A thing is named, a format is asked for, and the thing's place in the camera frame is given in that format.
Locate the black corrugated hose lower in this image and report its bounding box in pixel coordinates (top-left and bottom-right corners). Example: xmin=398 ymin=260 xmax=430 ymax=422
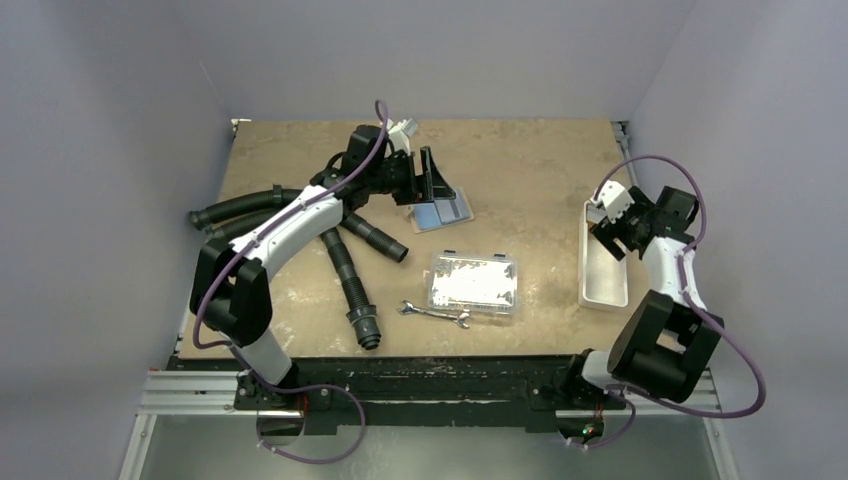
xmin=205 ymin=208 xmax=283 ymax=243

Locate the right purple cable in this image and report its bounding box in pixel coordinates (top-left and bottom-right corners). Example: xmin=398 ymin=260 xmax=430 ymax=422
xmin=566 ymin=155 xmax=768 ymax=452

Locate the black corrugated hose short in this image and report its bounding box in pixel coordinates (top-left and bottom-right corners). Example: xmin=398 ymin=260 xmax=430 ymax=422
xmin=340 ymin=213 xmax=409 ymax=263

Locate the black corrugated hose upper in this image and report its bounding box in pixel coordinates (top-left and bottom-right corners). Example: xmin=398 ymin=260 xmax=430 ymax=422
xmin=188 ymin=185 xmax=306 ymax=232

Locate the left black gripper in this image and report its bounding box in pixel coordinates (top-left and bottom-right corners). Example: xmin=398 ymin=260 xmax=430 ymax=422
xmin=366 ymin=147 xmax=454 ymax=206

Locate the clear plastic screw box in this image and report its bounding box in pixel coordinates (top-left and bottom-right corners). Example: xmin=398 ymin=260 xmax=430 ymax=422
xmin=427 ymin=250 xmax=519 ymax=316

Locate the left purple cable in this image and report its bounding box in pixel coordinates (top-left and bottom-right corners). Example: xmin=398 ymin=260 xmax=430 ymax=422
xmin=192 ymin=99 xmax=391 ymax=466

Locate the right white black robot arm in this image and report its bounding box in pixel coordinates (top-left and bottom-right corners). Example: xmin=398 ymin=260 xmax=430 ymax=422
xmin=561 ymin=158 xmax=724 ymax=407

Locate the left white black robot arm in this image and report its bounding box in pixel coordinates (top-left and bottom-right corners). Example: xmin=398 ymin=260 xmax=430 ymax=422
xmin=189 ymin=119 xmax=432 ymax=409

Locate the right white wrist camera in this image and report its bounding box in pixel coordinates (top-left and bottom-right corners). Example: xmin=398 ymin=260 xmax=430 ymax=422
xmin=589 ymin=180 xmax=634 ymax=223

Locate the aluminium frame rail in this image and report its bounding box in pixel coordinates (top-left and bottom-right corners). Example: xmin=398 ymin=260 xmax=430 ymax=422
xmin=118 ymin=369 xmax=741 ymax=479

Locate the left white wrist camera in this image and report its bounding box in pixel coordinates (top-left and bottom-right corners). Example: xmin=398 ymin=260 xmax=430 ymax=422
xmin=387 ymin=117 xmax=418 ymax=155

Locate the purple cable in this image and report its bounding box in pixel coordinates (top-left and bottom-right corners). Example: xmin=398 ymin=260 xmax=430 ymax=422
xmin=192 ymin=99 xmax=391 ymax=466
xmin=566 ymin=155 xmax=768 ymax=452

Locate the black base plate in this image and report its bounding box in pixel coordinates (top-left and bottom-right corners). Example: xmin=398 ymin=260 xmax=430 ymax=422
xmin=165 ymin=355 xmax=684 ymax=439

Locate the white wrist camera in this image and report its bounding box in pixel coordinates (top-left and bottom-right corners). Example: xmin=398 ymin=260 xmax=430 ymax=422
xmin=387 ymin=117 xmax=418 ymax=155
xmin=589 ymin=180 xmax=634 ymax=223

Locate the white plastic tray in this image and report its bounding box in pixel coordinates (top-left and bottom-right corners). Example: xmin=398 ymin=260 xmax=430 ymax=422
xmin=577 ymin=201 xmax=629 ymax=311

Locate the black hose with coupling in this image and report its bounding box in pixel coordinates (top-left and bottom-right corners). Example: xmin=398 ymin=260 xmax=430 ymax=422
xmin=319 ymin=228 xmax=383 ymax=352

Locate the silver open-end wrench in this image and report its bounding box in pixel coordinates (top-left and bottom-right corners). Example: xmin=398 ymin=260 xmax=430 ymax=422
xmin=397 ymin=300 xmax=471 ymax=330

